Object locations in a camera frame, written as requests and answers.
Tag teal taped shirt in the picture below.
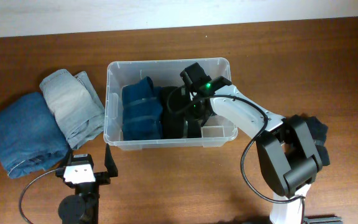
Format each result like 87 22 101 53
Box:
122 77 163 141

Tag right black cable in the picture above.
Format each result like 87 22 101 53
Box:
166 85 306 205

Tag light blue folded jeans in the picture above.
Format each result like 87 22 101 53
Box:
39 69 105 150

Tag dark taped garment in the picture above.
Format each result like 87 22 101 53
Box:
305 116 330 166

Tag dark blue folded jeans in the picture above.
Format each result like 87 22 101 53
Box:
0 92 70 179

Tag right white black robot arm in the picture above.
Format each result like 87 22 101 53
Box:
180 63 330 223

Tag clear plastic storage container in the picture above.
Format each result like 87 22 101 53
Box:
103 57 238 151

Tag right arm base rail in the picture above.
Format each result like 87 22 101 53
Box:
303 217 343 224

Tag left black cable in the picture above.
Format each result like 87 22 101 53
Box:
17 167 65 224

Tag black cable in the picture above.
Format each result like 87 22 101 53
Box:
166 85 306 205
17 167 65 224

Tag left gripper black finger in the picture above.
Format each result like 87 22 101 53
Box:
104 144 118 177
59 149 73 168

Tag black taped garment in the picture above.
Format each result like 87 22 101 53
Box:
160 86 201 139

